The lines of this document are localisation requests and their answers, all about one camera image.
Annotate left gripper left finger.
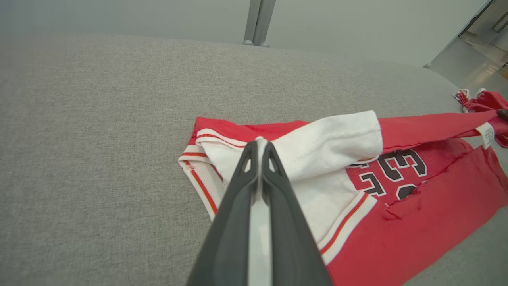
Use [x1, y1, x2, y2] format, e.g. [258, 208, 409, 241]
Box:
[186, 140, 259, 286]

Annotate red numbered jersey white sleeves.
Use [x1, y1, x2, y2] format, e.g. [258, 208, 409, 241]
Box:
[177, 110, 508, 286]

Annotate grey partition post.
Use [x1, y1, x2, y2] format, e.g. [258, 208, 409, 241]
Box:
[253, 0, 277, 48]
[241, 0, 262, 46]

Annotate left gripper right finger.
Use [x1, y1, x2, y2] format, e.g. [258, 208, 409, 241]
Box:
[262, 141, 334, 286]

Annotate red white-striped shorts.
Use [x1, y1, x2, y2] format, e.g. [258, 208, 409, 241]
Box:
[452, 88, 508, 114]

